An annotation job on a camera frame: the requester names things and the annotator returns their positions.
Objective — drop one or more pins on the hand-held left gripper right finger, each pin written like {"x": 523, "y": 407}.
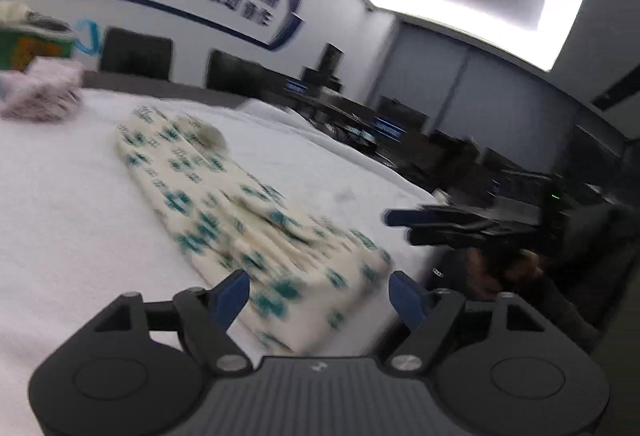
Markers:
{"x": 407, "y": 298}

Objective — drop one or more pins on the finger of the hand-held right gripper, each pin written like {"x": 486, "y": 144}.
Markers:
{"x": 405, "y": 217}
{"x": 435, "y": 236}

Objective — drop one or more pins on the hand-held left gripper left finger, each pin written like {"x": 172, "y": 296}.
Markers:
{"x": 232, "y": 296}

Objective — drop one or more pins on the cream teal floral garment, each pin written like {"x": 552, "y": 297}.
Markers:
{"x": 200, "y": 196}

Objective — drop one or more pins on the person's right forearm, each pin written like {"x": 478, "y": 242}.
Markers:
{"x": 560, "y": 303}

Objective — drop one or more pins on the person's right hand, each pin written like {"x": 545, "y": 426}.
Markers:
{"x": 525, "y": 268}

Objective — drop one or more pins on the person's dark clothing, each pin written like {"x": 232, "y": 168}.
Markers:
{"x": 450, "y": 276}

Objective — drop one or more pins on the computer monitor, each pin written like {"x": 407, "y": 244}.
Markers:
{"x": 296, "y": 87}
{"x": 390, "y": 126}

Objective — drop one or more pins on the black speaker box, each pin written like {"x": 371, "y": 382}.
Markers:
{"x": 330, "y": 58}

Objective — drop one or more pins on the black chair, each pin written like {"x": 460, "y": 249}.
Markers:
{"x": 135, "y": 53}
{"x": 232, "y": 71}

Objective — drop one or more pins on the lilac crumpled cloth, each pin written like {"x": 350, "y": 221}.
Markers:
{"x": 42, "y": 91}

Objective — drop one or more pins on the blue ribbon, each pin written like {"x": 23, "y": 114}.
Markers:
{"x": 87, "y": 36}

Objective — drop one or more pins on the green storage box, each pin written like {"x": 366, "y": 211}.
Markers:
{"x": 35, "y": 46}

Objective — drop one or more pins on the white fluffy item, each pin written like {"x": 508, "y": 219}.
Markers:
{"x": 12, "y": 11}

